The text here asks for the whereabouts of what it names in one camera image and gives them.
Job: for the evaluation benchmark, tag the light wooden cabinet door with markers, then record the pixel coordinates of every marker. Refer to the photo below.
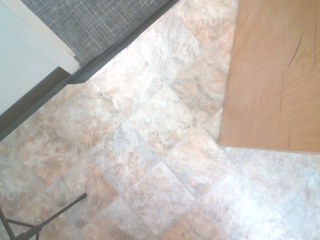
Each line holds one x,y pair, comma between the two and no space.
272,80

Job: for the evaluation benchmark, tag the dark grey baseboard strip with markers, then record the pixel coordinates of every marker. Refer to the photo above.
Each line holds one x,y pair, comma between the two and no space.
50,87

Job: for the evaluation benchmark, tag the white door frame trim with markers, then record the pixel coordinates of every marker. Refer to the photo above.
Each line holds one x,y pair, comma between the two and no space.
50,37

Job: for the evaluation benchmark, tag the black camera tripod stand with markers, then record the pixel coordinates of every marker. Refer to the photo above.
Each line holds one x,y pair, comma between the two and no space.
27,222

